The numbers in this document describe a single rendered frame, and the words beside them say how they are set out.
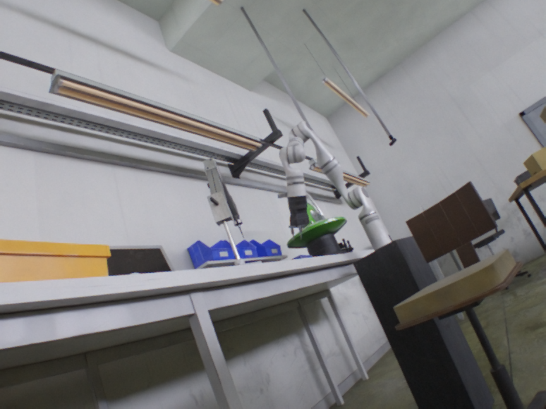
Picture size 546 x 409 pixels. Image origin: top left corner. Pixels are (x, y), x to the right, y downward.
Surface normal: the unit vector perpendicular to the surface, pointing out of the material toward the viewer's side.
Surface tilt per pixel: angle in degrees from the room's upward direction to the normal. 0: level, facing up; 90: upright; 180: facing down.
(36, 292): 90
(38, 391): 90
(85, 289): 90
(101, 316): 90
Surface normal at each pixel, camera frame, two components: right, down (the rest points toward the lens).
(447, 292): -0.73, 0.04
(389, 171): -0.59, -0.08
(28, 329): 0.72, -0.50
